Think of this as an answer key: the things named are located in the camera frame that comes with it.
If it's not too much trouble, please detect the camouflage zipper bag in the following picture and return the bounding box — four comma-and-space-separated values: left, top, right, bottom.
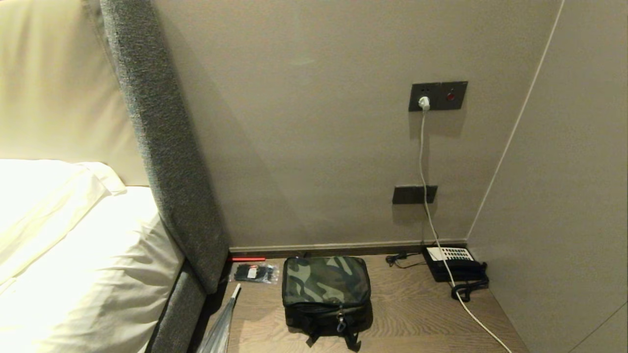
282, 256, 374, 352

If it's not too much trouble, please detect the clear plastic bag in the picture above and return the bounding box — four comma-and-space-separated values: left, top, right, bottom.
196, 283, 242, 353

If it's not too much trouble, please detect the grey upholstered headboard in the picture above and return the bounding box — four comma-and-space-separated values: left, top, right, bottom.
81, 0, 230, 295

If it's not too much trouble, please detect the black desk telephone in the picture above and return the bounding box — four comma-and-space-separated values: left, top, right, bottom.
422, 246, 487, 283

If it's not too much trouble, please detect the white bed sheet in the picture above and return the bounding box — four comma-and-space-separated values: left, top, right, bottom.
0, 185, 185, 353

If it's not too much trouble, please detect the white pillow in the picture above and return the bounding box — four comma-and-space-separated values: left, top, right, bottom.
0, 159, 128, 285

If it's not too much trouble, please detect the small dark wall panel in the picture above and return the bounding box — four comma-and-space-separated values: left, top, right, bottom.
392, 185, 438, 205

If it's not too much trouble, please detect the bag of black cable ties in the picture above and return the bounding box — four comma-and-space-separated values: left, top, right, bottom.
229, 262, 280, 285

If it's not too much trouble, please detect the white power cable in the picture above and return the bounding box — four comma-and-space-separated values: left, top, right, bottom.
419, 109, 513, 353

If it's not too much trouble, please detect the thin black cable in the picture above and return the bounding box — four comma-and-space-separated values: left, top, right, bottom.
385, 252, 427, 269

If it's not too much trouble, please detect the dark wall socket panel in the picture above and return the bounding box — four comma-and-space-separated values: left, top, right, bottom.
408, 81, 468, 112

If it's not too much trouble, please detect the black coiled telephone cord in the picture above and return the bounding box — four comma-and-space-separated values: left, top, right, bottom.
451, 263, 490, 302

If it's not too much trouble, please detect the grey upholstered bed frame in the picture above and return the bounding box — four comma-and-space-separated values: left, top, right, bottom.
145, 260, 208, 353

